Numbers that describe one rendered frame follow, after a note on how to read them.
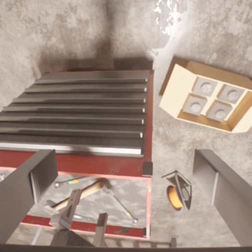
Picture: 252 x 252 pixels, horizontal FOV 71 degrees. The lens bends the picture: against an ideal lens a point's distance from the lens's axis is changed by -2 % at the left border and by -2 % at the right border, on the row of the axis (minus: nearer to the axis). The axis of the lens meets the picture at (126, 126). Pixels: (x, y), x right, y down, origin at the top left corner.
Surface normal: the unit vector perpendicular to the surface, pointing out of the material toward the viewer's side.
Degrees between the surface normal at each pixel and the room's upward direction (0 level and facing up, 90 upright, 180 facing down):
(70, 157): 90
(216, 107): 0
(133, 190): 0
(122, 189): 0
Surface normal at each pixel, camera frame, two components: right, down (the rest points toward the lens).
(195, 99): -0.13, 0.62
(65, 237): -0.47, -0.73
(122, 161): -0.07, -0.78
